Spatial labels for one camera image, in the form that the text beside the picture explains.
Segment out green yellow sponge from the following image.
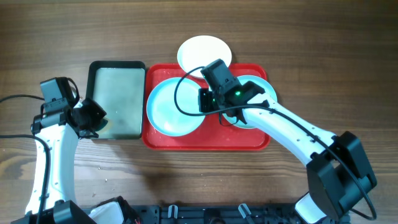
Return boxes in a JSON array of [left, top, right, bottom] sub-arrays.
[[93, 118, 109, 131]]

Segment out white round plate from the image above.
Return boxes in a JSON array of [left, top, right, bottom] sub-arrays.
[[177, 35, 233, 72]]

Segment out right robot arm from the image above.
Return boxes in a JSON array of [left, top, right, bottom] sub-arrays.
[[200, 59, 377, 223]]

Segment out left black cable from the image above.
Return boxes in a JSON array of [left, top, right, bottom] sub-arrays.
[[0, 77, 81, 224]]

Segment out light blue front plate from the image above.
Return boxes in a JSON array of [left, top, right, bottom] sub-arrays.
[[146, 77, 205, 137]]

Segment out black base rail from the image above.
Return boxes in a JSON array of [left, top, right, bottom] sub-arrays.
[[90, 195, 308, 224]]

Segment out light blue plate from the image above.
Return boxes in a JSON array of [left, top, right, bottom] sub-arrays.
[[146, 77, 205, 137], [223, 75, 277, 129]]

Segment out black water tray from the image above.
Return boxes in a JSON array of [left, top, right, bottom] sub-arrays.
[[86, 60, 146, 139]]

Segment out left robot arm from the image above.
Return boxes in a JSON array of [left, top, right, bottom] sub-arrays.
[[16, 77, 107, 223]]

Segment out red plastic tray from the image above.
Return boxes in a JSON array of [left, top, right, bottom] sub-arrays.
[[141, 63, 271, 151]]

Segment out light blue right plate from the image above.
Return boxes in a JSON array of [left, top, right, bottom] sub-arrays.
[[223, 75, 277, 129]]

